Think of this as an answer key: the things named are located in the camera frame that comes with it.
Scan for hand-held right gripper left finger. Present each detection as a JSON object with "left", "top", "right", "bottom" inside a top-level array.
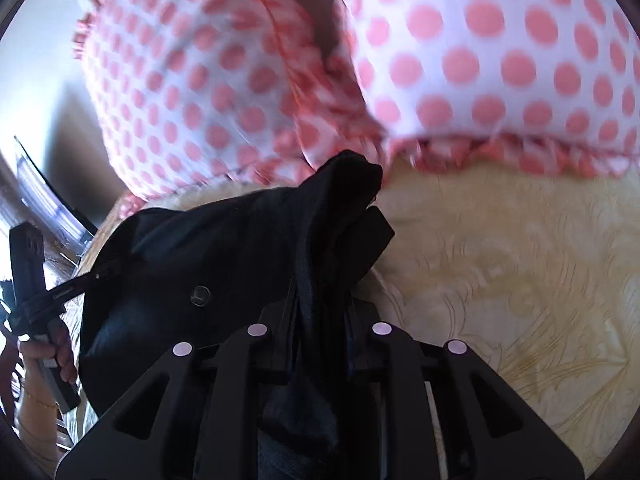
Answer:
[{"left": 52, "top": 305, "right": 303, "bottom": 480}]

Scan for small pink polka dot pillow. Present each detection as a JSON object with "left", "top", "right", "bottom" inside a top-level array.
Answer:
[{"left": 325, "top": 0, "right": 640, "bottom": 181}]

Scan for person's left hand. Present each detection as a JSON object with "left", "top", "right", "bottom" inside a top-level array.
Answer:
[{"left": 17, "top": 317, "right": 80, "bottom": 388}]

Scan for cream floral blanket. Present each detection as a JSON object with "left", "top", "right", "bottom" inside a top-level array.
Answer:
[{"left": 65, "top": 162, "right": 636, "bottom": 480}]

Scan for person's left forearm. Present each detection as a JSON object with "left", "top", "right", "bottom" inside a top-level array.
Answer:
[{"left": 7, "top": 357, "right": 76, "bottom": 461}]

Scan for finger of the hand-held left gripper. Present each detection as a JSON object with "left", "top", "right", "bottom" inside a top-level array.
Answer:
[{"left": 47, "top": 265, "right": 123, "bottom": 311}]

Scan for black pants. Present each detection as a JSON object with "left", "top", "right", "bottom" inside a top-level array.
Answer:
[{"left": 77, "top": 149, "right": 397, "bottom": 480}]

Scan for large pink polka dot pillow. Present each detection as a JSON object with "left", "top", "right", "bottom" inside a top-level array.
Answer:
[{"left": 72, "top": 0, "right": 388, "bottom": 201}]

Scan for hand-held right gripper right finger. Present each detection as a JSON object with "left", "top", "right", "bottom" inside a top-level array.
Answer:
[{"left": 345, "top": 297, "right": 587, "bottom": 480}]

